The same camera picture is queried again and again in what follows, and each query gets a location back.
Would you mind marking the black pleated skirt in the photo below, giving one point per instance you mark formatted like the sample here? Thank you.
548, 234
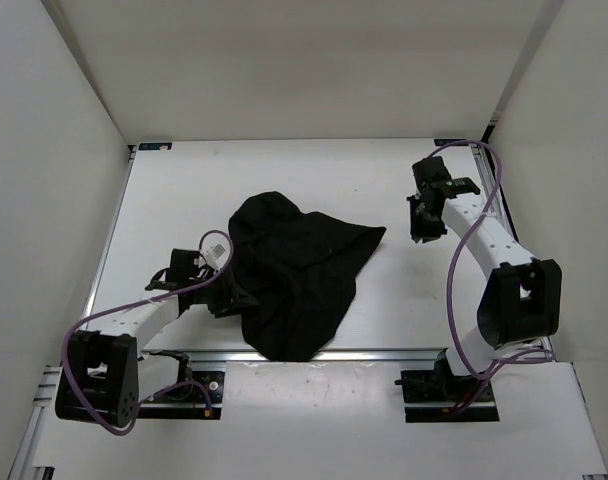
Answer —
301, 268

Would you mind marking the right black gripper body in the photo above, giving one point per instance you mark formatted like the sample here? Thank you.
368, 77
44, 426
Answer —
421, 211

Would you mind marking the right blue table label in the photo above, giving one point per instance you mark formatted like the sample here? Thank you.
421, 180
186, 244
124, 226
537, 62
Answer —
450, 142

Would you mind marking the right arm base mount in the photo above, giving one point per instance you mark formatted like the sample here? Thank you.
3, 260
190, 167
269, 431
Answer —
438, 396

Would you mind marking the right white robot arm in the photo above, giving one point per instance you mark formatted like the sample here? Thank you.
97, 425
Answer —
463, 213

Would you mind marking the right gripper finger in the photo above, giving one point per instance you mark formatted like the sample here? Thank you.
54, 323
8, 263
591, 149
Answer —
415, 218
431, 229

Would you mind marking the left blue table label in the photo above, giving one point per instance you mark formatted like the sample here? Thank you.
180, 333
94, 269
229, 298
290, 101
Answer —
155, 146

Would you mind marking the blue table label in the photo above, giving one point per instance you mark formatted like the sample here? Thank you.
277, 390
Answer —
155, 146
450, 142

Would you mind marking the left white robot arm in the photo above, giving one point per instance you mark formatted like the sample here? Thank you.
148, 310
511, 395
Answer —
107, 374

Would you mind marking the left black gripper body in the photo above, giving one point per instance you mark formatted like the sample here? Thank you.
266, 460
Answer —
216, 295

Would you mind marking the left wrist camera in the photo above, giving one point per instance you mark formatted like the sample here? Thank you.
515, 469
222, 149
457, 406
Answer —
215, 256

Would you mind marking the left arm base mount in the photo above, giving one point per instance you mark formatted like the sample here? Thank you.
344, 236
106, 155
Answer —
173, 387

